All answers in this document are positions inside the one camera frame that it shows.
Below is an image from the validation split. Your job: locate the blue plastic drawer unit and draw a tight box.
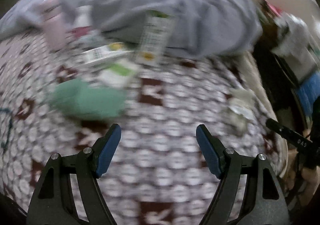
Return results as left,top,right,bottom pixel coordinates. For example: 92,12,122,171
297,71,320,117

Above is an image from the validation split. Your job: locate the green white snack bag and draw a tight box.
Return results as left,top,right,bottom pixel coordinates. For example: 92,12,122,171
97,58,139,89

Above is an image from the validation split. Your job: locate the green plush toy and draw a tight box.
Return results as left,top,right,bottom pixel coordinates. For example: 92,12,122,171
47,79,126,121

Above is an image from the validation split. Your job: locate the blue lanyard strap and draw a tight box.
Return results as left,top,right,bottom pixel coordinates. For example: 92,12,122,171
0,108,13,148

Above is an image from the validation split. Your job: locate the green white milk carton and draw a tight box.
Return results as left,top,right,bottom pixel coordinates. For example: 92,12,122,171
136,10,174,66

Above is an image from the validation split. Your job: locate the grey blue blanket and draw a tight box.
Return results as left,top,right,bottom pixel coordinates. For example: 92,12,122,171
1,0,261,58

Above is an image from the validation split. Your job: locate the gold white medicine box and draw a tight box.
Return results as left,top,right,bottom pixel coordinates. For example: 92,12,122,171
81,42,134,66

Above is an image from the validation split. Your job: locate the white plush bear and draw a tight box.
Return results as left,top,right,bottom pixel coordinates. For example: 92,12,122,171
228,88,255,135

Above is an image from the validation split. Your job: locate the white pill bottle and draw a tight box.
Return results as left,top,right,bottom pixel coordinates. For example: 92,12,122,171
72,5,92,39

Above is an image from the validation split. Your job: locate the patterned fleece bed blanket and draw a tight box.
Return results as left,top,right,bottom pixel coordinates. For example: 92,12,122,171
1,30,287,224

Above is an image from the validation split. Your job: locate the pink thermos bottle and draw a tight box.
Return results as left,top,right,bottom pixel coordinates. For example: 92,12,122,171
41,0,67,51

